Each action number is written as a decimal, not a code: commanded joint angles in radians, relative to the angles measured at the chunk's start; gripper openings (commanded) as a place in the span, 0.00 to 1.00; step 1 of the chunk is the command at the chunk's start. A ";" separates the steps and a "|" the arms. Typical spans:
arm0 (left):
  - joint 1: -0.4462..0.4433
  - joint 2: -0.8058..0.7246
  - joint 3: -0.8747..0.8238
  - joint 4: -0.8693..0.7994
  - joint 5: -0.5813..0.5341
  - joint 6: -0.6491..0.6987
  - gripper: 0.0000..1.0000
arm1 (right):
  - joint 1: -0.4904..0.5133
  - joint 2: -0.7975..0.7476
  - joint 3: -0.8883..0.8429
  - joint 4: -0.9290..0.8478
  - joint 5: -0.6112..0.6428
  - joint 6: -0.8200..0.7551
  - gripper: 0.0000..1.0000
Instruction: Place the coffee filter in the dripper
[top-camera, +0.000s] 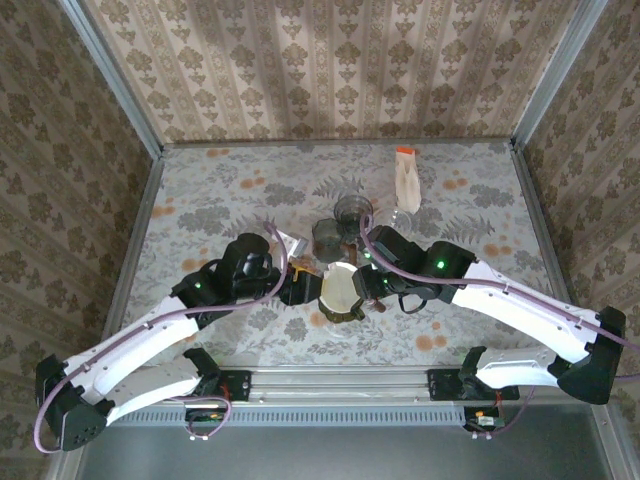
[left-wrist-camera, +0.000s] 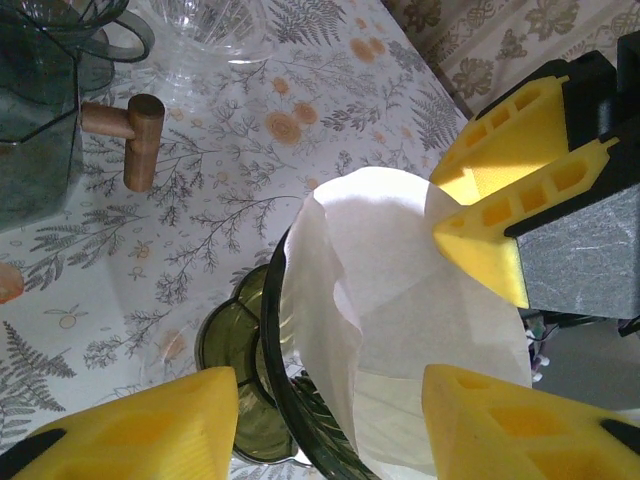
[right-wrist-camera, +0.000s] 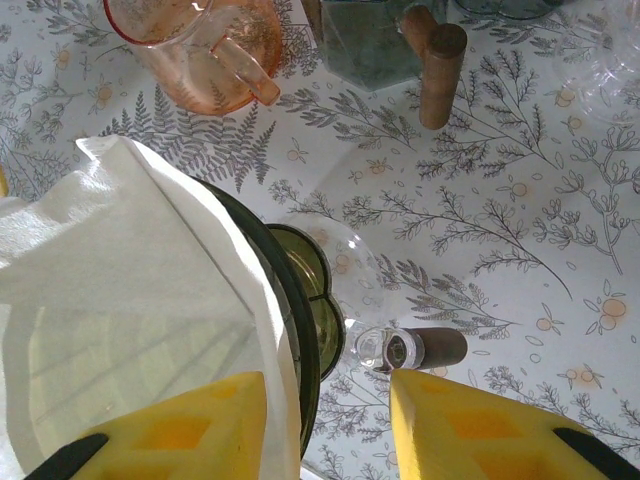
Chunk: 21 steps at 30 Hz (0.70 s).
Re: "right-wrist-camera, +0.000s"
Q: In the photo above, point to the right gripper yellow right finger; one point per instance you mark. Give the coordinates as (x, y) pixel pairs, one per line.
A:
(475, 435)

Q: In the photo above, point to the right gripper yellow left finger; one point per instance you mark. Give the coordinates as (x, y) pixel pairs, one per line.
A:
(200, 430)

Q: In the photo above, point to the white paper coffee filter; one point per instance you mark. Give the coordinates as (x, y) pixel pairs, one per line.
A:
(125, 250)

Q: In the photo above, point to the clear glass dripper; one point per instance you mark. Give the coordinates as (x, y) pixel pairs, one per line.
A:
(600, 75)

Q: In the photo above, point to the orange glass dripper cup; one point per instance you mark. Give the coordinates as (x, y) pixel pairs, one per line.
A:
(200, 75)

